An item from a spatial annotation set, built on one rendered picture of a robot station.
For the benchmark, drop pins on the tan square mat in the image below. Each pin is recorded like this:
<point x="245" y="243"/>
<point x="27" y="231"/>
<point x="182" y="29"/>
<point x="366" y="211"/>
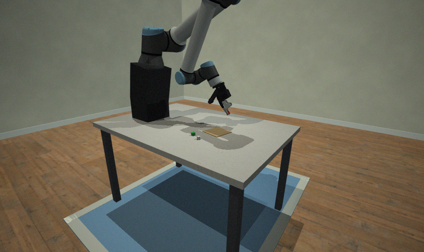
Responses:
<point x="217" y="131"/>

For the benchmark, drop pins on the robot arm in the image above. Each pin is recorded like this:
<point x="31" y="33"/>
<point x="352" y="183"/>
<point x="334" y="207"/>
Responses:
<point x="155" y="41"/>

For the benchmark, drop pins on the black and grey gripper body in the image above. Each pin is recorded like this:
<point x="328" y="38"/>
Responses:
<point x="223" y="93"/>

